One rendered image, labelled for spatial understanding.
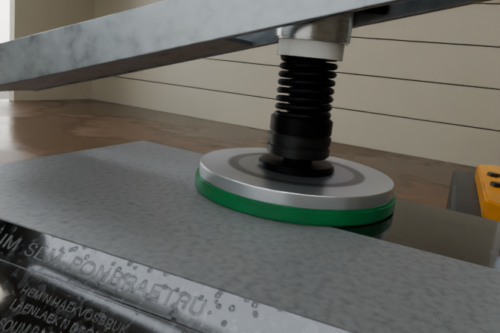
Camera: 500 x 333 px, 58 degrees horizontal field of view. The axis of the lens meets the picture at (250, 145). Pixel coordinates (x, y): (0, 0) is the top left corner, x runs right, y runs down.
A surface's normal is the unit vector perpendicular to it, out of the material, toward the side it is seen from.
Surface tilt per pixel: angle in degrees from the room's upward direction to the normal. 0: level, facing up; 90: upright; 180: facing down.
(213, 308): 45
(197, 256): 0
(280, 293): 0
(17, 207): 0
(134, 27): 90
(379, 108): 90
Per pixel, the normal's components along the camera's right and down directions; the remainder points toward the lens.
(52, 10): 0.88, 0.18
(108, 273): -0.21, -0.60
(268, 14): -0.33, 0.14
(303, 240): 0.11, -0.98
